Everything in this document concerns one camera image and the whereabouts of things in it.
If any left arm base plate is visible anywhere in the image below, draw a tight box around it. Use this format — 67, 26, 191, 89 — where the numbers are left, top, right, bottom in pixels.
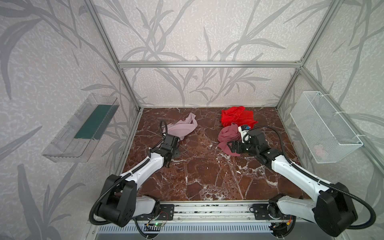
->
136, 204, 175, 221

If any white wire mesh basket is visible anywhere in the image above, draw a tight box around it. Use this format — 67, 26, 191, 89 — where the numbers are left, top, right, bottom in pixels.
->
291, 91, 364, 164

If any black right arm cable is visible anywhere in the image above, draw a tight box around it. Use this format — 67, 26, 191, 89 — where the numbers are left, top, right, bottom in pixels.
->
242, 125, 377, 230

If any green circuit board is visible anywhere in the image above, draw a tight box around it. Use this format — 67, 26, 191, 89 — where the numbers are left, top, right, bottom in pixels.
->
146, 222, 167, 228

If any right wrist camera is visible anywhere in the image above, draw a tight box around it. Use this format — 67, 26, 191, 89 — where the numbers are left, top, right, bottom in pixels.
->
238, 125, 251, 143

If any light pink cloth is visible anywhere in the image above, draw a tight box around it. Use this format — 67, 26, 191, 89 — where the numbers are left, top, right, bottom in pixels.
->
168, 113, 198, 141

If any red cloth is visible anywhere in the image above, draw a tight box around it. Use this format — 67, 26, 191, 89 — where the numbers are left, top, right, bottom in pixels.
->
221, 106, 258, 128

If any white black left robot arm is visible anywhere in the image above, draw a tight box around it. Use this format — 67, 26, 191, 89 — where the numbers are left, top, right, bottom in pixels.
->
89, 134, 180, 227

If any clear plastic wall tray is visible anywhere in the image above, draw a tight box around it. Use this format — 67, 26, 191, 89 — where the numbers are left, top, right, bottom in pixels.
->
42, 94, 120, 163

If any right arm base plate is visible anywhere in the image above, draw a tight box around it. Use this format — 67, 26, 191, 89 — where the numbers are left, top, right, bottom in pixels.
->
249, 203, 282, 220

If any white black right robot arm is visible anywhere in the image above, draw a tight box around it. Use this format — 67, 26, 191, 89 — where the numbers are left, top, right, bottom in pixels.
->
228, 125, 358, 237

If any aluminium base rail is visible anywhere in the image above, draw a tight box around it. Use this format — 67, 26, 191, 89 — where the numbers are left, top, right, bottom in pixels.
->
79, 200, 319, 240

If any dark pink cloth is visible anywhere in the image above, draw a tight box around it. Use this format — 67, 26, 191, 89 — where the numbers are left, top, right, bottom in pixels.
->
218, 123, 241, 157

